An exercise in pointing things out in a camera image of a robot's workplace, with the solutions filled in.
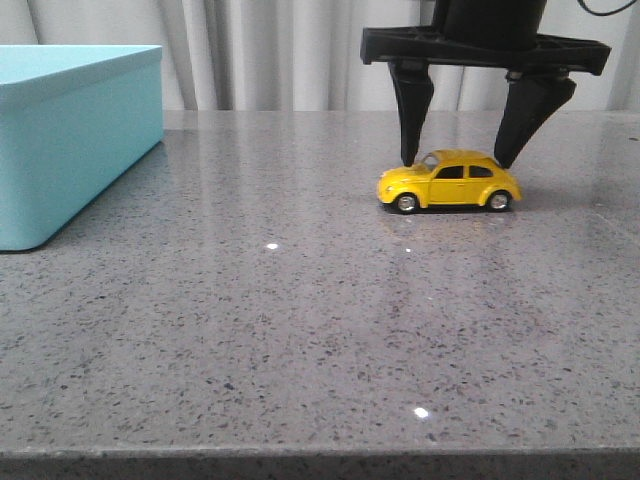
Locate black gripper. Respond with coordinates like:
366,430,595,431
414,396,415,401
361,0,611,169

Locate yellow toy beetle car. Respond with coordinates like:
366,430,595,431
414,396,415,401
377,149,522,214

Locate light blue storage box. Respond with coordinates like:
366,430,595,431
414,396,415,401
1,45,163,251

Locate grey pleated curtain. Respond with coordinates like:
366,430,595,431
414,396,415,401
1,1,639,112

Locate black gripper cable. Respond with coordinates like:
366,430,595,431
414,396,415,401
575,0,636,17

